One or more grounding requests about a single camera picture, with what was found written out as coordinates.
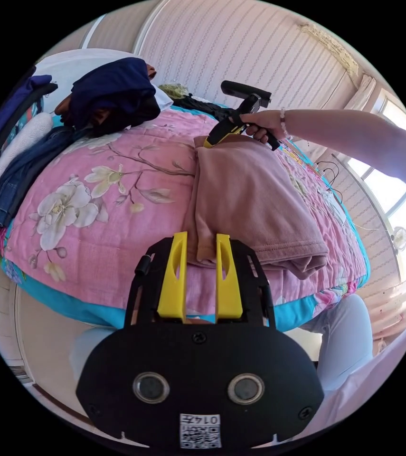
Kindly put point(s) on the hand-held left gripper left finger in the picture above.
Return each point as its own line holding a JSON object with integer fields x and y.
{"x": 170, "y": 285}

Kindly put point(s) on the white fan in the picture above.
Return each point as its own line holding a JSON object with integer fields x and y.
{"x": 400, "y": 239}

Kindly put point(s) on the person's right hand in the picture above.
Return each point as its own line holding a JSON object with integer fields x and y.
{"x": 265, "y": 124}

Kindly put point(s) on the bed with pink floral quilt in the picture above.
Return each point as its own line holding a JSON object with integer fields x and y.
{"x": 117, "y": 199}

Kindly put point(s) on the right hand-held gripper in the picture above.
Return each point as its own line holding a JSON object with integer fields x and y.
{"x": 239, "y": 111}

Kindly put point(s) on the pink long sleeve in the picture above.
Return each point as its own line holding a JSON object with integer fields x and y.
{"x": 252, "y": 199}

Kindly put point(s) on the person's right forearm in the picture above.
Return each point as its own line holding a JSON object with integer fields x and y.
{"x": 345, "y": 133}

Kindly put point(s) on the window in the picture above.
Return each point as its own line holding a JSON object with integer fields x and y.
{"x": 395, "y": 189}

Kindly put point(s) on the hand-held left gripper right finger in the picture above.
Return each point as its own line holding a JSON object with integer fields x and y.
{"x": 228, "y": 288}

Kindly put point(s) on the black garment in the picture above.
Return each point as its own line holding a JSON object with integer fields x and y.
{"x": 206, "y": 106}

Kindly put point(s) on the pile of clothes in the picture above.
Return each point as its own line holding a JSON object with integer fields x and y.
{"x": 110, "y": 96}

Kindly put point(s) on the white pillow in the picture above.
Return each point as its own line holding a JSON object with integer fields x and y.
{"x": 71, "y": 67}

